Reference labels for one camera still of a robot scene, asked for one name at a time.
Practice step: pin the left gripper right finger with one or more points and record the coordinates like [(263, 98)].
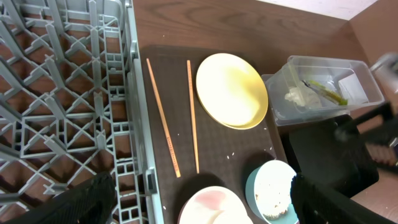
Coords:
[(317, 203)]

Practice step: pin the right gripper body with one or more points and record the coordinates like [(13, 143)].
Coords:
[(384, 134)]

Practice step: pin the grey plastic dish rack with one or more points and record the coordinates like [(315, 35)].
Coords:
[(73, 104)]

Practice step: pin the white tissue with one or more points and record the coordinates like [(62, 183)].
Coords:
[(304, 97)]

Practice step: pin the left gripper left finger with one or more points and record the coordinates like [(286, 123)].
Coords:
[(90, 202)]

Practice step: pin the rice and food scraps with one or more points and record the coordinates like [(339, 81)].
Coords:
[(272, 197)]

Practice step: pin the light blue bowl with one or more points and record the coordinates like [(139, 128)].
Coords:
[(274, 169)]

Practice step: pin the yellow plate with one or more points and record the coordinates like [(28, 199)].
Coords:
[(231, 91)]

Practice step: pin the clear plastic bin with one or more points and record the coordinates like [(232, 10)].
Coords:
[(352, 79)]

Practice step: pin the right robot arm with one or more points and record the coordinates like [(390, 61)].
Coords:
[(385, 70)]

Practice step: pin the wooden chopstick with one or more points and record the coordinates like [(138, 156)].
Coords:
[(164, 121), (193, 120)]

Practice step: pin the green snack wrapper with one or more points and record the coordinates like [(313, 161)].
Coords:
[(326, 93)]

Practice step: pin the pink bowl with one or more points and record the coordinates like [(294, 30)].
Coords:
[(214, 205)]

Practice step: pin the black rectangular tray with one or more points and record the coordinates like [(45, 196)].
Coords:
[(314, 151)]

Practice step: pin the dark brown serving tray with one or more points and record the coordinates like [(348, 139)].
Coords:
[(226, 156)]

